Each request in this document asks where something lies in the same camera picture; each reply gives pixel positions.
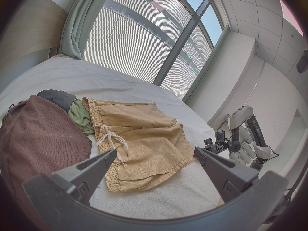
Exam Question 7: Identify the mustard yellow shorts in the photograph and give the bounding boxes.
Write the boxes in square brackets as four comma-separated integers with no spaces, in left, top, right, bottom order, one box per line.
[82,96,196,192]

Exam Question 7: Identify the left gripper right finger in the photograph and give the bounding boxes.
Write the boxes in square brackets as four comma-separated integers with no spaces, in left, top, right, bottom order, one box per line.
[194,147,260,204]

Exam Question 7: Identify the olive green garment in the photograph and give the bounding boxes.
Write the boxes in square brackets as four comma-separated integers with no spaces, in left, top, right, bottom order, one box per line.
[68,98,95,135]

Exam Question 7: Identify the bed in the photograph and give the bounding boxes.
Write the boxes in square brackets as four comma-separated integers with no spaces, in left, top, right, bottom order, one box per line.
[0,0,225,217]

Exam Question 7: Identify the window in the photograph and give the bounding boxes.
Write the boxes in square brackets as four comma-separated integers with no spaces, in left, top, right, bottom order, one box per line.
[81,0,230,104]

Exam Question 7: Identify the brown shorts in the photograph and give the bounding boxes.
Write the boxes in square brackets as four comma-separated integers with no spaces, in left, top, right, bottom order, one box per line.
[0,95,93,185]

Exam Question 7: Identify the black garment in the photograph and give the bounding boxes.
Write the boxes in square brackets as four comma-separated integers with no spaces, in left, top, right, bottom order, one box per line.
[37,90,77,112]

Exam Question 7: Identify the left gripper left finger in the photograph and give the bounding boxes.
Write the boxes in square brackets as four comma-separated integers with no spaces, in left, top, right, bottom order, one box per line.
[51,149,118,205]

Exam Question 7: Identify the grey-green curtain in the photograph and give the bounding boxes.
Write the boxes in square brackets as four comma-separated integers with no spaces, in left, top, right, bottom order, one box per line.
[59,0,118,61]

